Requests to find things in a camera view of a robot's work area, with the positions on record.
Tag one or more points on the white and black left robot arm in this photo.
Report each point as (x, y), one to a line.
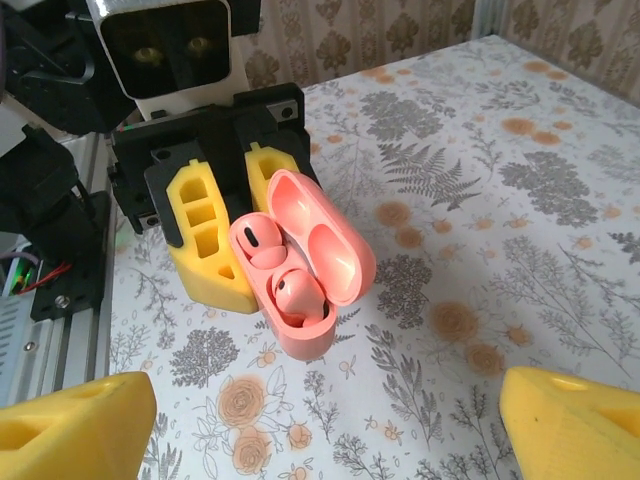
(45, 75)

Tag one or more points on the long aluminium base rail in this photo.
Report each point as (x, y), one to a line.
(60, 350)

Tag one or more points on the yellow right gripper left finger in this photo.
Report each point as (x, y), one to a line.
(70, 435)

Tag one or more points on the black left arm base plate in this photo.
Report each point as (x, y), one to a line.
(70, 295)

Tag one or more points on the small orange object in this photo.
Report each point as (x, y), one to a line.
(325, 250)

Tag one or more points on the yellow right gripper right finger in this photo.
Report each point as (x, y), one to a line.
(575, 430)

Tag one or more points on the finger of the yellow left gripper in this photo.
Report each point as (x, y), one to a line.
(260, 165)
(220, 285)

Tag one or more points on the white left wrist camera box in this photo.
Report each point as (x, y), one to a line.
(165, 50)

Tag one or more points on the floral patterned table cover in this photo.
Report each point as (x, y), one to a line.
(450, 250)

